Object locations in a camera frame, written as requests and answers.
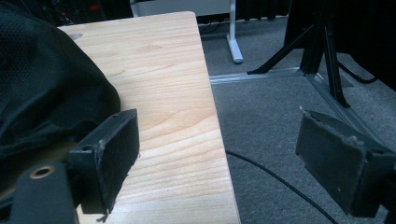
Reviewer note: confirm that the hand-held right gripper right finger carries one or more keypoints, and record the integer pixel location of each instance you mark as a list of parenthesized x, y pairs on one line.
[(336, 165)]

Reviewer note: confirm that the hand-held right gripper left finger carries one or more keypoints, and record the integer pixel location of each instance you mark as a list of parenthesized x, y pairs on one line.
[(106, 155)]

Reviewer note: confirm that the black mesh cloth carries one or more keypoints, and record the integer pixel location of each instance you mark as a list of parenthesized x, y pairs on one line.
[(46, 87)]

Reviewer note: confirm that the black metal stand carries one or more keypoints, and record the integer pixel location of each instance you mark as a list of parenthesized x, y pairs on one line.
[(314, 53)]

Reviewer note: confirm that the black curtain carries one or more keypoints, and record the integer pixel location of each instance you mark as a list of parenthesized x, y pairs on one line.
[(367, 37)]

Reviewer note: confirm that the white desk leg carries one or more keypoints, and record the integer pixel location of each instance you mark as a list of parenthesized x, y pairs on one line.
[(234, 37)]

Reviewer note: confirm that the aluminium floor rail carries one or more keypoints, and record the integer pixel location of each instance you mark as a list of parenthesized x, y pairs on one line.
[(295, 84)]

